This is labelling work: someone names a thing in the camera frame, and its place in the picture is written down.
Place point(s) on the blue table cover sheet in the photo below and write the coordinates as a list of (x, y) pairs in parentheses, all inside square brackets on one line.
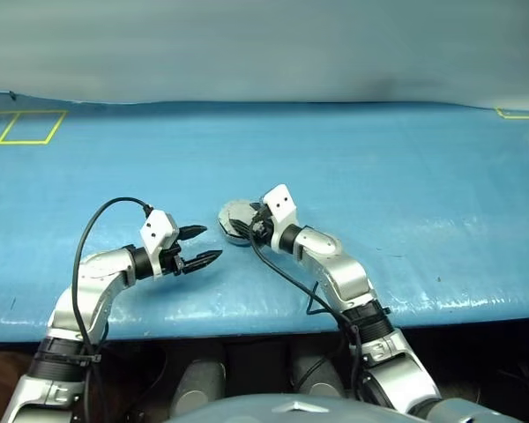
[(335, 176)]

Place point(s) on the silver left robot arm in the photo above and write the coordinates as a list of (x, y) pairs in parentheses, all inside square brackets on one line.
[(92, 282)]

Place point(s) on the grey round disc object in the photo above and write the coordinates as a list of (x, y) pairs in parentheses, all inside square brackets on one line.
[(230, 210)]

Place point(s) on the grey rounded cylinder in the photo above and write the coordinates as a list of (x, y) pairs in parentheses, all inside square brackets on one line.
[(200, 388), (317, 374)]

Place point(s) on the silver robot torso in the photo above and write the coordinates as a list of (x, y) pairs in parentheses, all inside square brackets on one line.
[(264, 410)]

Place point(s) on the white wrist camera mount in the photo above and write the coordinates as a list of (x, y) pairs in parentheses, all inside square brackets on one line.
[(156, 229), (282, 205)]

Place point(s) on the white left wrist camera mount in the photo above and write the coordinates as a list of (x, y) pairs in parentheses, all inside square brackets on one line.
[(156, 229)]

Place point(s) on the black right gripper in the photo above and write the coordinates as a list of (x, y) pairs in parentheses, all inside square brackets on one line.
[(263, 227)]

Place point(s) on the silver motor base copper windings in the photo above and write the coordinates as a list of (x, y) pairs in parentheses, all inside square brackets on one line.
[(240, 240)]

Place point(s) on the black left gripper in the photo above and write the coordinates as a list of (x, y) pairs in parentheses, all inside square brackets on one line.
[(173, 255)]

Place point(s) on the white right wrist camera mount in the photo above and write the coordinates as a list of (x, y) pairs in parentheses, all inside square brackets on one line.
[(282, 205)]

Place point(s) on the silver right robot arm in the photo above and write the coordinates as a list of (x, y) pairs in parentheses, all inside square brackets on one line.
[(344, 273)]

